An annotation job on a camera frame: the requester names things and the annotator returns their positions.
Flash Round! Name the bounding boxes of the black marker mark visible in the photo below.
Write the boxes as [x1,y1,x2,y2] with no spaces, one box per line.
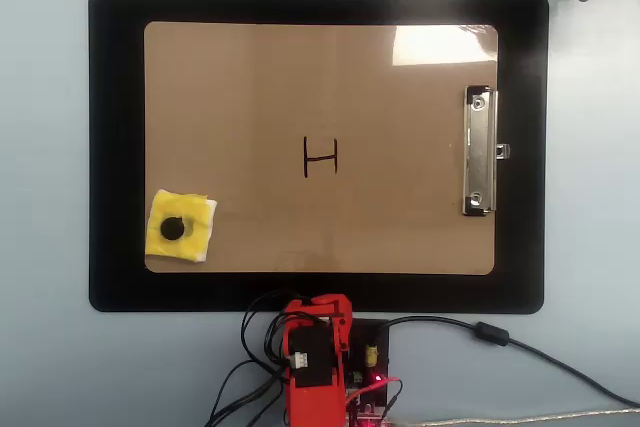
[301,135,341,180]

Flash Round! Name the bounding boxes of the black servo wires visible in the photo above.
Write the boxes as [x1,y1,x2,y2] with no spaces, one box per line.
[202,288,302,427]

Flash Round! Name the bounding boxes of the red wire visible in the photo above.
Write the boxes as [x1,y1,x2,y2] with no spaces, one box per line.
[343,376,404,414]

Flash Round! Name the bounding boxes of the black robot base with board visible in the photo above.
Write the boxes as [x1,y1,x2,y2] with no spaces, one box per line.
[343,318,392,427]

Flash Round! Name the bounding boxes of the black power cable with ferrite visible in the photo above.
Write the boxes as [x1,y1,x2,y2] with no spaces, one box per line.
[383,315,640,409]

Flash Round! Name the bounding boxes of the silver usb cable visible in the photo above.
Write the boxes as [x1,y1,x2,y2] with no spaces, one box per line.
[392,408,640,427]

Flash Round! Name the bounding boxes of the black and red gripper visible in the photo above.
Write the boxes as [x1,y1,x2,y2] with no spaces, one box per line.
[283,294,355,390]

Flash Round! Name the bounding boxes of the yellow sponge with black knob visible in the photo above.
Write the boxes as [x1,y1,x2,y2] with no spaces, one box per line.
[143,188,219,264]

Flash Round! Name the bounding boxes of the brown clipboard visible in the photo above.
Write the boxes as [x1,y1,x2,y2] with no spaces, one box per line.
[143,20,500,277]

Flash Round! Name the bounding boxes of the black mat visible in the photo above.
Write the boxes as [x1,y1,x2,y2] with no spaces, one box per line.
[87,0,550,316]

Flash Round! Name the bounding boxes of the metal clipboard clip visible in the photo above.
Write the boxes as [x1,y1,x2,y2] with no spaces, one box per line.
[460,84,511,218]

